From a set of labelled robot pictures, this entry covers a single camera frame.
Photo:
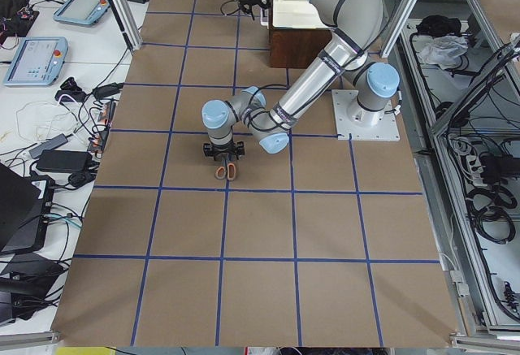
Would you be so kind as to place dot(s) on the grey orange scissors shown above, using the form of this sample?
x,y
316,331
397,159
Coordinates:
x,y
226,171

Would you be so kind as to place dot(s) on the dark wooden drawer cabinet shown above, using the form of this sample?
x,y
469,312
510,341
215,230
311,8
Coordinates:
x,y
296,47

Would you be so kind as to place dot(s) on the black power strip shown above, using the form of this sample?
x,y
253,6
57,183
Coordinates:
x,y
102,121

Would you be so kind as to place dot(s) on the brown gridded table mat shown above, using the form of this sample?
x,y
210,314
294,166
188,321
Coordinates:
x,y
327,243

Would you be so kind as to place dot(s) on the far blue teach pendant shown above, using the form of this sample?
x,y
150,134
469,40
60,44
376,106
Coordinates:
x,y
81,12

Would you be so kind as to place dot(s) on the blue teach pendant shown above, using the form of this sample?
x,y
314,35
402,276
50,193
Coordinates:
x,y
81,12
37,62

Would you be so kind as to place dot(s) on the black power adapter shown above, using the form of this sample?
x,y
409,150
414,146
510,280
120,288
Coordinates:
x,y
63,161

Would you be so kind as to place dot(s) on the crumpled white cloth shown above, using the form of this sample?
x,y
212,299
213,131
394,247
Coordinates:
x,y
444,51

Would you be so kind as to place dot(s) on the black laptop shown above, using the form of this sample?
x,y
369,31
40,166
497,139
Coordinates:
x,y
25,203

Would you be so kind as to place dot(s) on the near blue teach pendant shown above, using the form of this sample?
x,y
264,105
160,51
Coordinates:
x,y
37,62

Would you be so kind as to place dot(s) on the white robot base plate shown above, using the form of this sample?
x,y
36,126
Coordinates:
x,y
356,124

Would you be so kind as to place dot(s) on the aluminium frame post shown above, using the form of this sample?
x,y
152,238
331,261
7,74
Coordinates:
x,y
127,24

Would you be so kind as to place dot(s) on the aluminium cable cage frame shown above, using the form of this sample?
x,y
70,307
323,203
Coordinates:
x,y
466,122

